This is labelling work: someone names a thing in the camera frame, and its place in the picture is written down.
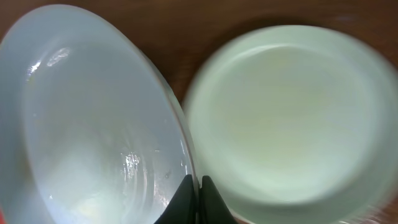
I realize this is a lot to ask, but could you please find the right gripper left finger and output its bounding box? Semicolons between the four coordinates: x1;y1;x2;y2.
154;174;197;224

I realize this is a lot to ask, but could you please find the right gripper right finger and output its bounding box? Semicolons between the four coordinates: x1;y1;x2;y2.
199;175;238;224

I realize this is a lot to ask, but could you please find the green plate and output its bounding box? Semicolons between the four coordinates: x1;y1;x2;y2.
183;25;397;223

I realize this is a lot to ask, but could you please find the light blue plate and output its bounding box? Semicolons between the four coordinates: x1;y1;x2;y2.
1;4;193;223

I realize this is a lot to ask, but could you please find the red plastic tray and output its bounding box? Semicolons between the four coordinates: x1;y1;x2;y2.
0;210;7;224

